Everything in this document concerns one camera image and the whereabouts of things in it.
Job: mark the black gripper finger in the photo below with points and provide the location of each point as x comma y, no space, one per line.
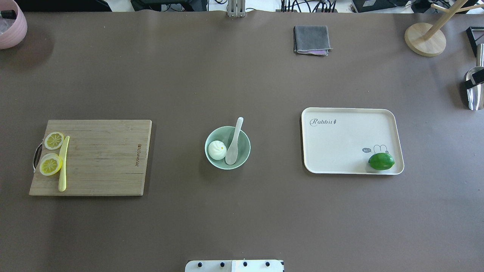
473,78

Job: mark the white ceramic spoon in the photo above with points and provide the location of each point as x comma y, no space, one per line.
231,155

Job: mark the mint green bowl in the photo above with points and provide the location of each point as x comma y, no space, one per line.
225,135

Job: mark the pink bowl with ice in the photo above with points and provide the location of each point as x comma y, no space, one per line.
15,33

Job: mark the metal scoop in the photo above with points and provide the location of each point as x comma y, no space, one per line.
475,95

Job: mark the wooden mug tree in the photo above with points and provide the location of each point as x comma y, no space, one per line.
428,40

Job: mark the green lime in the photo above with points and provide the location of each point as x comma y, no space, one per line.
381,161

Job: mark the cream rectangular tray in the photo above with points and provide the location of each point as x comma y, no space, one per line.
342,140

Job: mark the grey folded cloth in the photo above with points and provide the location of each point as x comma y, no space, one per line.
311,40

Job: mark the wooden cutting board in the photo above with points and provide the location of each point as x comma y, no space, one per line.
105,157

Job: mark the single lemon slice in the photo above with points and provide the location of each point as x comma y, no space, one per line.
54,140

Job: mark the yellow plastic knife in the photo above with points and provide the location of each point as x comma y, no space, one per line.
62,172

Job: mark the stacked lemon slices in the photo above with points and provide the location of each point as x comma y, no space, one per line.
50,164

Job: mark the aluminium frame post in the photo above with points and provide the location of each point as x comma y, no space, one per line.
236,8

